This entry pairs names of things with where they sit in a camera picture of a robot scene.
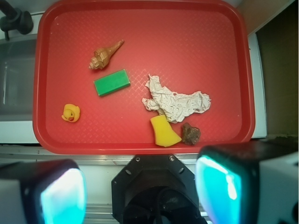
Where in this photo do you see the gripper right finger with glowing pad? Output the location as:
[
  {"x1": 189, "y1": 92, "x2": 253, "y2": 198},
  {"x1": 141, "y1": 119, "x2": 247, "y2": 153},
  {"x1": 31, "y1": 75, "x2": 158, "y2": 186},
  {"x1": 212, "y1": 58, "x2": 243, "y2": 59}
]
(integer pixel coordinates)
[{"x1": 195, "y1": 140, "x2": 299, "y2": 224}]

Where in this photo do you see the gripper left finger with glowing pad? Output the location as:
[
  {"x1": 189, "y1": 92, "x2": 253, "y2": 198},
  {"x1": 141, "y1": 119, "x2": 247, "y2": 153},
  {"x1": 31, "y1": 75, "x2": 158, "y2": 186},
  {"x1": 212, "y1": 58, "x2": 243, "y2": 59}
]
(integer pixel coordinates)
[{"x1": 0, "y1": 159, "x2": 87, "y2": 224}]

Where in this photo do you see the brown spiral sea shell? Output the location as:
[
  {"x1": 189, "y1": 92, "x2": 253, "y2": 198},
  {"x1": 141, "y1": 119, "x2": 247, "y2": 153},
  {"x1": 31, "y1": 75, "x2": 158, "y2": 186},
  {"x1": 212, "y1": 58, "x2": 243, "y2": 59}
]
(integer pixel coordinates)
[{"x1": 88, "y1": 40, "x2": 124, "y2": 70}]

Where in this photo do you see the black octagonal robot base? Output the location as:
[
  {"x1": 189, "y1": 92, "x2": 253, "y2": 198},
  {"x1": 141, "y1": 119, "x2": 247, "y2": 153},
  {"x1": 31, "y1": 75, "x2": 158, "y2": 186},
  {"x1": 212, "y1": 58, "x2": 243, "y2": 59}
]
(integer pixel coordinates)
[{"x1": 111, "y1": 154, "x2": 207, "y2": 224}]

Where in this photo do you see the brown rock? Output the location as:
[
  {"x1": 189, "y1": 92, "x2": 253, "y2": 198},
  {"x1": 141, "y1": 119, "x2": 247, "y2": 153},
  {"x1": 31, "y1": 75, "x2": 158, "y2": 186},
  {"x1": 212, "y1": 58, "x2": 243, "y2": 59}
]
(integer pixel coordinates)
[{"x1": 182, "y1": 122, "x2": 201, "y2": 146}]

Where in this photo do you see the yellow rubber duck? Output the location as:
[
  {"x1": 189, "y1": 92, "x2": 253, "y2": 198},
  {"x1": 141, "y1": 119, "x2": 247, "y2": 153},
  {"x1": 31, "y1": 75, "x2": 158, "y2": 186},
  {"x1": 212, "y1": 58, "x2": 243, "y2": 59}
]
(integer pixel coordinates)
[{"x1": 61, "y1": 104, "x2": 81, "y2": 123}]

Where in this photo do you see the yellow sponge piece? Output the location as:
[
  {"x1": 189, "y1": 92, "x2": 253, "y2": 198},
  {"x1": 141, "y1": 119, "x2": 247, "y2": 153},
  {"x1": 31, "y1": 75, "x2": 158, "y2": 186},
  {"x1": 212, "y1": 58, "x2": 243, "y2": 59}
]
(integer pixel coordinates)
[{"x1": 150, "y1": 115, "x2": 182, "y2": 147}]

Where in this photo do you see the crumpled white paper towel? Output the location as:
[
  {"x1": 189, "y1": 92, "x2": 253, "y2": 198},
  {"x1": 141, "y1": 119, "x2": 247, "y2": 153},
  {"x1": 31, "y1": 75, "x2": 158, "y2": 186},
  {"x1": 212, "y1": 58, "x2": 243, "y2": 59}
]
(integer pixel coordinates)
[{"x1": 142, "y1": 75, "x2": 211, "y2": 124}]

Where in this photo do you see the green rectangular block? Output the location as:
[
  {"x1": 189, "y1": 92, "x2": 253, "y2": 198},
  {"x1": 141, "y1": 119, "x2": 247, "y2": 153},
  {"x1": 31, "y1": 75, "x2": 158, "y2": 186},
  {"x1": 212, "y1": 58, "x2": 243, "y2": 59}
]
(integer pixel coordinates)
[{"x1": 94, "y1": 69, "x2": 130, "y2": 97}]

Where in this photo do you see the red plastic tray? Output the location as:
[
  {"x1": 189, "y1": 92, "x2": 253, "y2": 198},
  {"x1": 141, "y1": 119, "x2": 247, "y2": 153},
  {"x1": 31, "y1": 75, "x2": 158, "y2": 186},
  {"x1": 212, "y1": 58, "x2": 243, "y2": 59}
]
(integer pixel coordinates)
[{"x1": 33, "y1": 0, "x2": 255, "y2": 154}]

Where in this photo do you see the black knob clamp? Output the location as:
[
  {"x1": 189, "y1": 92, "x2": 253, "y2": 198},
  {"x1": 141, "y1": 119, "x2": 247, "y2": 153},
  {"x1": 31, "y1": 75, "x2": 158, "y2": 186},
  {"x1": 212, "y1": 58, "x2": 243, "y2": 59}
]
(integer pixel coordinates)
[{"x1": 0, "y1": 0, "x2": 34, "y2": 41}]

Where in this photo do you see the white metal table frame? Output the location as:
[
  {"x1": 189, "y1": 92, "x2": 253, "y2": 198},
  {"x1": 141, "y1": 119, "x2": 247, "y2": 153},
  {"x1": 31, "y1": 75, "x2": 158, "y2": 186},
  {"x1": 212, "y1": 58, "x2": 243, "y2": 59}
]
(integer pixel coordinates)
[{"x1": 248, "y1": 33, "x2": 267, "y2": 139}]

